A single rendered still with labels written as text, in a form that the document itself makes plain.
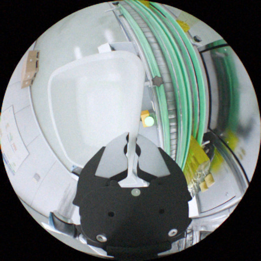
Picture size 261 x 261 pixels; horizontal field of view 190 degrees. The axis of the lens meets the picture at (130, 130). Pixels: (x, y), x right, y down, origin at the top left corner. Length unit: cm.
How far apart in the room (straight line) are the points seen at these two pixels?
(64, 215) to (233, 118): 81
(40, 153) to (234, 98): 383
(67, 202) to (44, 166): 314
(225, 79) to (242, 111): 14
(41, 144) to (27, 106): 150
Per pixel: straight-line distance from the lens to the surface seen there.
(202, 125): 39
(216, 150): 47
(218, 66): 44
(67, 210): 48
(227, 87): 41
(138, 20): 52
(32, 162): 345
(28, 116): 362
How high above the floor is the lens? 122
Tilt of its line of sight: 61 degrees down
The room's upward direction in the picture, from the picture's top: 168 degrees counter-clockwise
